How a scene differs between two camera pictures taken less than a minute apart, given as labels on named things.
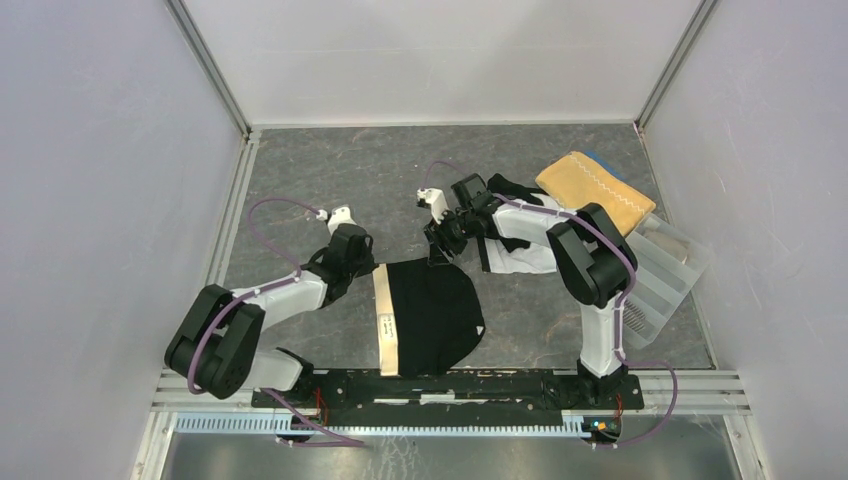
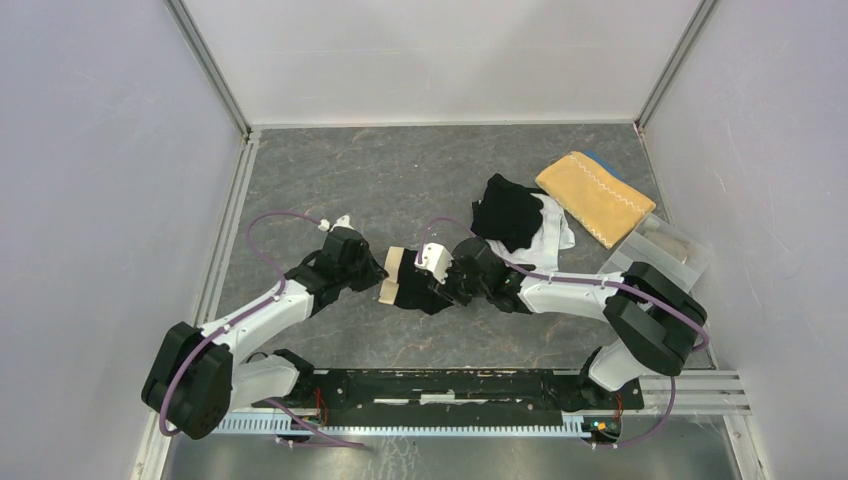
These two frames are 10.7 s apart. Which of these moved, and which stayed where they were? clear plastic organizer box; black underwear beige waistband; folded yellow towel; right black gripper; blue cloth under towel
Moved: black underwear beige waistband; right black gripper
Stayed: folded yellow towel; blue cloth under towel; clear plastic organizer box
